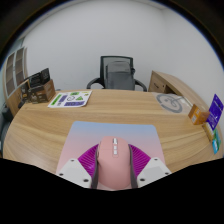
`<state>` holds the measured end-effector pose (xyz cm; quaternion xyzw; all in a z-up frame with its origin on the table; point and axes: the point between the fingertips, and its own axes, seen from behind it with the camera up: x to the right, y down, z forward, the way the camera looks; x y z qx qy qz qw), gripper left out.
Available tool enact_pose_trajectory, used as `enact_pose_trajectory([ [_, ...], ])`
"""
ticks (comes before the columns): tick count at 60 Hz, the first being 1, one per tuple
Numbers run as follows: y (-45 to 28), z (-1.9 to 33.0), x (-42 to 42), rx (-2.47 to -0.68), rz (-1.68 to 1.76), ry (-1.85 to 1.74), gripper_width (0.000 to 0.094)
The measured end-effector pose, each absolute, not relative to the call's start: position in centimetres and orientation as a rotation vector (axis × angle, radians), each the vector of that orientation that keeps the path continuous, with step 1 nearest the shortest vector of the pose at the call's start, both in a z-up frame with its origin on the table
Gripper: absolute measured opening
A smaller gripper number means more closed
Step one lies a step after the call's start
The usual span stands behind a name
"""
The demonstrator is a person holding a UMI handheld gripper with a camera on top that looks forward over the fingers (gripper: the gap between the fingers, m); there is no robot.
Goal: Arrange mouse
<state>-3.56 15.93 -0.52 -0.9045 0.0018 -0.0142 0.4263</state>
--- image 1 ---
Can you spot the small brown cardboard box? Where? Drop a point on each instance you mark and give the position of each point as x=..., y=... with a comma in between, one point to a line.
x=24, y=91

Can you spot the green box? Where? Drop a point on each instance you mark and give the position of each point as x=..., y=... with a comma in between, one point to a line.
x=216, y=141

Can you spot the black box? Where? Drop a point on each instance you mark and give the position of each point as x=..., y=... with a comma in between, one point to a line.
x=39, y=77

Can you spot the black mesh office chair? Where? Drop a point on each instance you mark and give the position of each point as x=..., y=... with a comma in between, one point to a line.
x=113, y=59

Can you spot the pink computer mouse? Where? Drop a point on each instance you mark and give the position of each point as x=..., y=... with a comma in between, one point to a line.
x=114, y=166

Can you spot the grey backpack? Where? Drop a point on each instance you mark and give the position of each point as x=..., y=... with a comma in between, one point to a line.
x=120, y=76

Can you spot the pink and blue mouse pad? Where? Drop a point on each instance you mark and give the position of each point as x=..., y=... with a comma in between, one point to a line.
x=113, y=130

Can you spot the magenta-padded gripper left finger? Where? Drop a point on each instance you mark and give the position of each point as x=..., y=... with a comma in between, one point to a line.
x=71, y=171

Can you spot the white sheet with circle print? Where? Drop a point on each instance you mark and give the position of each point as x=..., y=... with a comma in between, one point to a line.
x=170, y=102

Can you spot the purple sign card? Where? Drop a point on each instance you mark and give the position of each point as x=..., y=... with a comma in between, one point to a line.
x=215, y=111

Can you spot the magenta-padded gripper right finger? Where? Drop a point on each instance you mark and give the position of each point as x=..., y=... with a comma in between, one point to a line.
x=154, y=170

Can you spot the wooden side desk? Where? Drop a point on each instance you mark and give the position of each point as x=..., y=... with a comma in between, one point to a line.
x=166, y=81

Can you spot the wooden shelf unit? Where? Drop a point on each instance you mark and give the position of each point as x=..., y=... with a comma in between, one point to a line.
x=15, y=100

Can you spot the orange box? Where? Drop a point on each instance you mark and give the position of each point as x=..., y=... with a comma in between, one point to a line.
x=197, y=115

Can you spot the large brown cardboard box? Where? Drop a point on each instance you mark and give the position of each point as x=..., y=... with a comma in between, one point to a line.
x=43, y=93

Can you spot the white sheet with green print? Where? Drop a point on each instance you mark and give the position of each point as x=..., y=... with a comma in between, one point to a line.
x=70, y=99

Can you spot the small yellow box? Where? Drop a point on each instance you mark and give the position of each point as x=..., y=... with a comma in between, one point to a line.
x=208, y=131

